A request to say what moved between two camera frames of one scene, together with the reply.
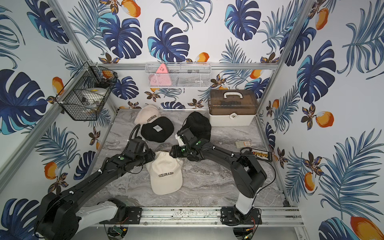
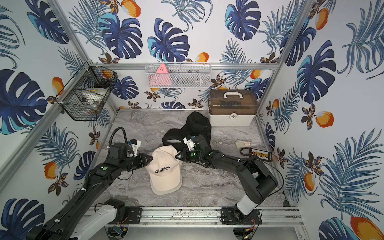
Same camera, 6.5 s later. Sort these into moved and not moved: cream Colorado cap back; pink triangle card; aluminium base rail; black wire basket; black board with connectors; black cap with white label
Moved: black cap with white label; cream Colorado cap back
Not moved: black board with connectors; pink triangle card; black wire basket; aluminium base rail
